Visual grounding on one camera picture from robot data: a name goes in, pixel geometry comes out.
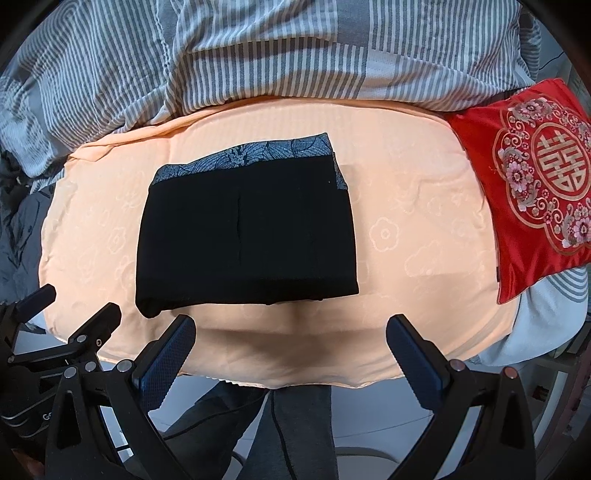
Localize dark grey buttoned shirt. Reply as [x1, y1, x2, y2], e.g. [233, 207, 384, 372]
[0, 189, 58, 303]

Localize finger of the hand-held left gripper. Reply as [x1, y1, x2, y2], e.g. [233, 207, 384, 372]
[67, 302, 122, 354]
[7, 284, 57, 319]

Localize white round stool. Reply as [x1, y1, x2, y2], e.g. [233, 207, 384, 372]
[335, 445, 400, 480]

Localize red embroidered cushion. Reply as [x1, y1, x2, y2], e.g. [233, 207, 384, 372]
[445, 78, 591, 304]

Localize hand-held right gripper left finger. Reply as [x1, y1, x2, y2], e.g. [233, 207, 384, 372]
[45, 314, 197, 480]

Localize light blue striped pillow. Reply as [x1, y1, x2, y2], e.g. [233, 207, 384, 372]
[475, 265, 591, 367]

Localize peach blanket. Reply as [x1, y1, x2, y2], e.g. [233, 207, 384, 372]
[36, 95, 518, 391]

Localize black pants blue patterned waistband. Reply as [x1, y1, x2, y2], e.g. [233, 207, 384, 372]
[135, 132, 360, 319]

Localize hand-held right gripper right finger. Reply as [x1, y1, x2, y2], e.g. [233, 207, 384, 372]
[385, 315, 539, 480]

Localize wooden furniture frame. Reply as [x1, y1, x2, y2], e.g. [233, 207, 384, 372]
[531, 318, 591, 467]

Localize grey white striped duvet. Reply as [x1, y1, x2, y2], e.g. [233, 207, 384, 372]
[0, 0, 543, 192]

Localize dark cloth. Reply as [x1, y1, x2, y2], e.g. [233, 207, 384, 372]
[0, 148, 31, 195]

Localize person's grey trouser legs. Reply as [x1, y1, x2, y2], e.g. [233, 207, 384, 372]
[164, 381, 338, 480]

